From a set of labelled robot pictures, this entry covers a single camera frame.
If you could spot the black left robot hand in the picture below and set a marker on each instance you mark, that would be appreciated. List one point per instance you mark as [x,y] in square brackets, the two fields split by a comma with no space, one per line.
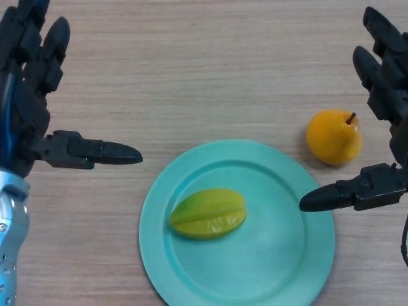
[28,111]

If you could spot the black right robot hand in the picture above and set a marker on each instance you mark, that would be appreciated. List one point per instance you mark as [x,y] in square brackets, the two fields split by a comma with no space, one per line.
[376,188]

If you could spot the yellow-green starfruit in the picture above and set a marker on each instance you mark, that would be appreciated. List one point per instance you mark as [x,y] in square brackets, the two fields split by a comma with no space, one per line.
[207,213]

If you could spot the teal round plate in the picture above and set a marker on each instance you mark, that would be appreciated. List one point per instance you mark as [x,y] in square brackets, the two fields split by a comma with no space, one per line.
[255,261]

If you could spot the orange-yellow pear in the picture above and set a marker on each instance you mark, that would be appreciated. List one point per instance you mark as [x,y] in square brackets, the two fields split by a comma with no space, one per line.
[333,138]

